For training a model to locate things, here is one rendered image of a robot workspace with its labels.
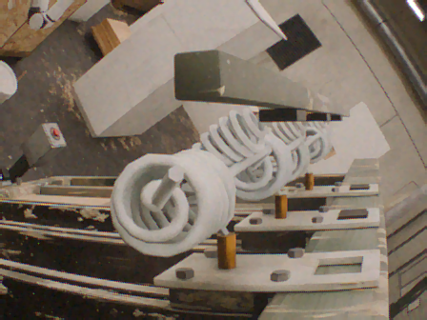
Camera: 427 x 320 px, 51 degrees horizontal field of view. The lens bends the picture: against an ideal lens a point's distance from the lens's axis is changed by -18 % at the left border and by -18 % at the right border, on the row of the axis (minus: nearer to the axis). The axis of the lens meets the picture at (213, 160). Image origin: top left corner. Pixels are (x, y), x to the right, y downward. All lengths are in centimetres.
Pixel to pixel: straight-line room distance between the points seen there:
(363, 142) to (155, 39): 232
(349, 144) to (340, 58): 467
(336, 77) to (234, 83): 948
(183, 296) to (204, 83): 28
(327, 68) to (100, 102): 609
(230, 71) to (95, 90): 420
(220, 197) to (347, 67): 937
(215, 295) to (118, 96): 388
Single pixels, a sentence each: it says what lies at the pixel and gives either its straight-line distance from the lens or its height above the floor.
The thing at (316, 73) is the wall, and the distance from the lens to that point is 975.
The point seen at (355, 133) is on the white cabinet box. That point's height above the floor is 177.
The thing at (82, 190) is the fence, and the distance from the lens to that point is 179.
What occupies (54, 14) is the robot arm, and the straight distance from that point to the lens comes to 213.
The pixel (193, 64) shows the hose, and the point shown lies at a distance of 21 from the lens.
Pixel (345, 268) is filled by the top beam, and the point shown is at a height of 193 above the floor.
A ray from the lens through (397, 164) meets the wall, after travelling 964.
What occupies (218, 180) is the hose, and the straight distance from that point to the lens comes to 36.
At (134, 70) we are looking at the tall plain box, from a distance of 423.
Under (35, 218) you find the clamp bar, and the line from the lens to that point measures 119.
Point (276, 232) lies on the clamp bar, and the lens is 66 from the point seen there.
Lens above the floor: 201
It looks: 18 degrees down
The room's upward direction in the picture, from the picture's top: 57 degrees clockwise
